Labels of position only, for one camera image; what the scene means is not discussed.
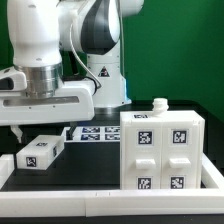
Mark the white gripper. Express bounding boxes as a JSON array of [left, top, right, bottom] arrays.
[[0, 68, 95, 140]]

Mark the white cabinet top block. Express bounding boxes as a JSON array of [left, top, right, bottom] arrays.
[[16, 135, 64, 170]]

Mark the white cabinet body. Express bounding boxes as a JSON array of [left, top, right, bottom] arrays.
[[119, 97, 205, 190]]

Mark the white cabinet door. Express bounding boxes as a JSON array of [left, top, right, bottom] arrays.
[[120, 121, 162, 190], [161, 120, 204, 190]]

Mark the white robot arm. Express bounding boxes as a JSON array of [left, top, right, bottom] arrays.
[[0, 0, 144, 137]]

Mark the white marker base plate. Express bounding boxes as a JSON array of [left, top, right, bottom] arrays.
[[62, 126, 120, 142]]

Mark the white workspace border frame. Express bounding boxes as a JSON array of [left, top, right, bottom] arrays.
[[0, 154, 224, 217]]

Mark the white cable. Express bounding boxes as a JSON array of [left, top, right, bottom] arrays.
[[68, 9, 103, 91]]

